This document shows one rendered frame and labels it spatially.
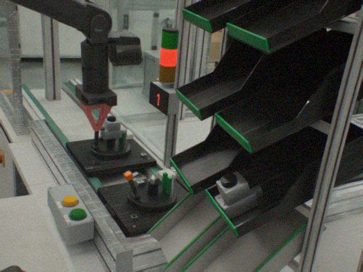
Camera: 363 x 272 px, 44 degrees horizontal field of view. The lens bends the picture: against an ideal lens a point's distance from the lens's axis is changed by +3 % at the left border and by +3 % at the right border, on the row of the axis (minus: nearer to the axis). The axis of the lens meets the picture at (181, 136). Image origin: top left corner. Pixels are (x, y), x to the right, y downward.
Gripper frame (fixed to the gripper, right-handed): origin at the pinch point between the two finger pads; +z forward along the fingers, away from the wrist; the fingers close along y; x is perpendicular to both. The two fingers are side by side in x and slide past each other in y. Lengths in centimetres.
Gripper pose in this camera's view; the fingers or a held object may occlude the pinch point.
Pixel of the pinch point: (96, 127)
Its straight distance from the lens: 105.2
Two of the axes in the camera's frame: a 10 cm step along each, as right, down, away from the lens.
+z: -0.6, 9.1, 4.0
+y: -4.8, -3.8, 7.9
